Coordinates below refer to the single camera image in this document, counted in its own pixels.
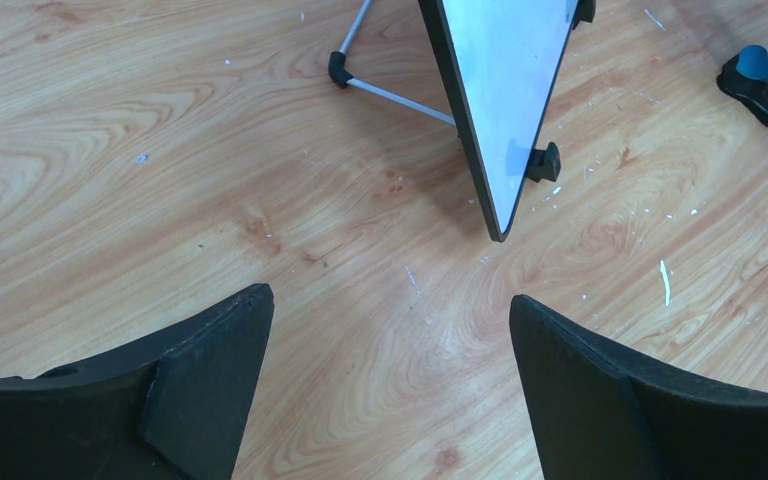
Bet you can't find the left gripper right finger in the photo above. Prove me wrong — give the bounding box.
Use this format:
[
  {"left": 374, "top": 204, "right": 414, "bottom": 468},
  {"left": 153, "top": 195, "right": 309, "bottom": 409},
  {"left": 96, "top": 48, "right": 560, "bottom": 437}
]
[{"left": 509, "top": 295, "right": 768, "bottom": 479}]

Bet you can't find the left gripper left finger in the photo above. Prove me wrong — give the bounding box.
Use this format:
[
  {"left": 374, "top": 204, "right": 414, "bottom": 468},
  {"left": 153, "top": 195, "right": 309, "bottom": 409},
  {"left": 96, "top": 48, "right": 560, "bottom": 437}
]
[{"left": 0, "top": 283, "right": 274, "bottom": 479}]

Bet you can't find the blue black whiteboard eraser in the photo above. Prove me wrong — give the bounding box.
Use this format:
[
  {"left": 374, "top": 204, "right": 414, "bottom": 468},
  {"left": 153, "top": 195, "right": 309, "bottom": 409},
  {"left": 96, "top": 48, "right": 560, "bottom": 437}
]
[{"left": 716, "top": 45, "right": 768, "bottom": 128}]

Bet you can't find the white whiteboard black frame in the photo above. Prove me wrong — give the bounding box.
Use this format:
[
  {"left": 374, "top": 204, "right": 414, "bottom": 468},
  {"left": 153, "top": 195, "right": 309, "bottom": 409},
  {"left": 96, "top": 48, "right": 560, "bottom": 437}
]
[{"left": 328, "top": 0, "right": 597, "bottom": 244}]

